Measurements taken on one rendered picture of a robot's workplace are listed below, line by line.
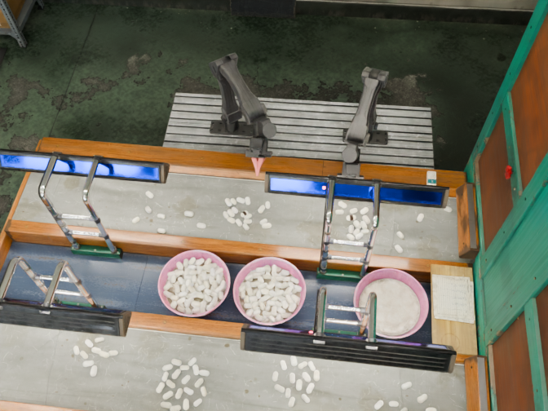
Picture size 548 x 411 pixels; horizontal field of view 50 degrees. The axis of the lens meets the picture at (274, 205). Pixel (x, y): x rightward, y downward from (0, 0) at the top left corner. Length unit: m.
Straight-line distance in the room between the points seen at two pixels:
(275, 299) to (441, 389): 0.65
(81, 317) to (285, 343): 0.61
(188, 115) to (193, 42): 1.38
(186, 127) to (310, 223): 0.78
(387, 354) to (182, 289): 0.84
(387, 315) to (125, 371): 0.94
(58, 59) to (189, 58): 0.87
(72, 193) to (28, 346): 0.64
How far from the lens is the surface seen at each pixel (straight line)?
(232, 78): 2.31
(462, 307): 2.21
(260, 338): 1.75
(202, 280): 2.23
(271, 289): 2.21
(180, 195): 2.43
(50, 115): 3.90
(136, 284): 2.35
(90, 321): 1.87
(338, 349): 1.76
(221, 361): 2.11
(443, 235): 2.37
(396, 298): 2.22
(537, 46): 1.96
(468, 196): 2.34
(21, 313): 1.95
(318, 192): 2.01
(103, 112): 3.80
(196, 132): 2.70
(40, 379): 2.25
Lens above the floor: 2.75
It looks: 58 degrees down
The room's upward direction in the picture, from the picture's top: 2 degrees counter-clockwise
